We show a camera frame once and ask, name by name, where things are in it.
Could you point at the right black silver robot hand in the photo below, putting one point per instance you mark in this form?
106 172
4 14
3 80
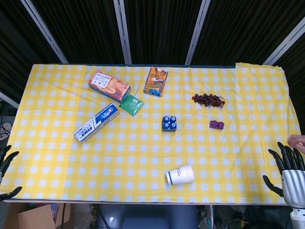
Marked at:
293 183

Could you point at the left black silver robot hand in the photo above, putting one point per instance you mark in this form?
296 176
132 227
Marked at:
5 162

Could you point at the purple toy block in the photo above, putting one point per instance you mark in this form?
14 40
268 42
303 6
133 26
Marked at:
216 125

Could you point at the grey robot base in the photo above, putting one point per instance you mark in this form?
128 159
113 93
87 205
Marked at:
147 217

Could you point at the white paper cups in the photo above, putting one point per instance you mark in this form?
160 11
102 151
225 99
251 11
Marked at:
179 175

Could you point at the blue toy block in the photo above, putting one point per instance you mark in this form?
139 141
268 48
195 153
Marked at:
169 122

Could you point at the person's bare hand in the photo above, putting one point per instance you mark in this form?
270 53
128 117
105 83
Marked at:
296 142

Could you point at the brown cardboard box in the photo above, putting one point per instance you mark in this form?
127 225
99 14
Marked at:
35 217

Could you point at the blue white toothpaste box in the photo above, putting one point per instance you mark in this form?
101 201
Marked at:
96 122

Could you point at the dark red grape bunch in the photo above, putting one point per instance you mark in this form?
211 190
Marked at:
208 100

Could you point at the yellow white checkered tablecloth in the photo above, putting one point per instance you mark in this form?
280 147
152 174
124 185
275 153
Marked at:
133 152

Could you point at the orange cracker box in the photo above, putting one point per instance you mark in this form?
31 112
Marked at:
108 84

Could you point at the green sachet packet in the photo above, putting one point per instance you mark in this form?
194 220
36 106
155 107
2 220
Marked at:
131 105

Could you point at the orange blue snack box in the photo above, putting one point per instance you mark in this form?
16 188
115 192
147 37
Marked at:
156 81

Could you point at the grey aluminium partition post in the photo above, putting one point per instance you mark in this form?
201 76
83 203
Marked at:
197 32
123 32
44 32
8 99
284 41

